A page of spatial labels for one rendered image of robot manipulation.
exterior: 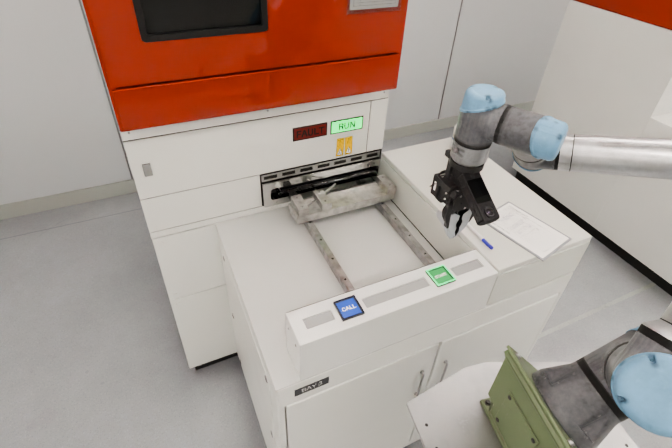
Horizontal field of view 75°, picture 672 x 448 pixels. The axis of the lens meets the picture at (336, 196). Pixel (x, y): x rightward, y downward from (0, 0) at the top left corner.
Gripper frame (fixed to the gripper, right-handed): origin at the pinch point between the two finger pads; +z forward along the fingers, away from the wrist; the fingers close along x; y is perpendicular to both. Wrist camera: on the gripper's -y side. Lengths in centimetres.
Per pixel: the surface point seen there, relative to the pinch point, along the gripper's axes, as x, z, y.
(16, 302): 137, 111, 133
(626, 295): -154, 111, 16
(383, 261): 2.7, 28.7, 22.2
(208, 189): 46, 14, 59
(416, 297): 9.4, 14.7, -2.6
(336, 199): 7, 23, 49
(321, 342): 34.8, 16.4, -4.0
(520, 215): -36.4, 13.8, 11.1
